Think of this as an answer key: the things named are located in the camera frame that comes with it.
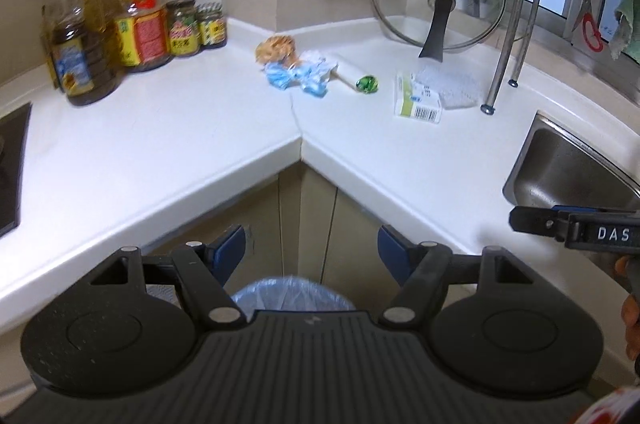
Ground white green medicine box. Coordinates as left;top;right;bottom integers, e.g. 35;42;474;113
394;72;442;124

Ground blue face mask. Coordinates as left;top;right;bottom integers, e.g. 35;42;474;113
264;63;331;98

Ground brown paper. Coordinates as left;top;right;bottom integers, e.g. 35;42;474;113
255;35;299;68

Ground trash bin with blue bag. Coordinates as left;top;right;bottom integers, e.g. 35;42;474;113
232;276;356;320

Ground right hand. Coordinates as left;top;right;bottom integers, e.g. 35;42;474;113
614;253;640;378

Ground stainless steel sink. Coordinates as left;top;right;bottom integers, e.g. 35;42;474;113
502;111;640;265

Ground white mesh pad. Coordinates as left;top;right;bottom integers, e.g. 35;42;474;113
416;66;482;110

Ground green cloth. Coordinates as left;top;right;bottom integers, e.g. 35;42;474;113
608;0;640;63

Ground white roll with green end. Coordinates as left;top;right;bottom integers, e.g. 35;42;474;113
332;57;378;95

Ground red label sauce jar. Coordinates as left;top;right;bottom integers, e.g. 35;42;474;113
166;0;200;57

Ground white crumpled tissue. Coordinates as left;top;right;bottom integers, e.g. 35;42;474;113
298;50;338;80

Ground black gas stove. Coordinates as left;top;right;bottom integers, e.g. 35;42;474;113
0;102;32;236

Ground small green label jar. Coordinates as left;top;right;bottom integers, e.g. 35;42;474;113
196;2;228;49

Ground yellow label oil bottle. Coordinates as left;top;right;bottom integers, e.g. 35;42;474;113
115;0;171;72

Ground large dark oil bottle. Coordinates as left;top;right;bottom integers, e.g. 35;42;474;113
48;0;118;106

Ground thin dark sauce bottle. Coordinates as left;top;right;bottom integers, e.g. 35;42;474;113
40;0;62;92

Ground red handled scissors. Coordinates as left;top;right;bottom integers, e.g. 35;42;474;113
572;0;604;54

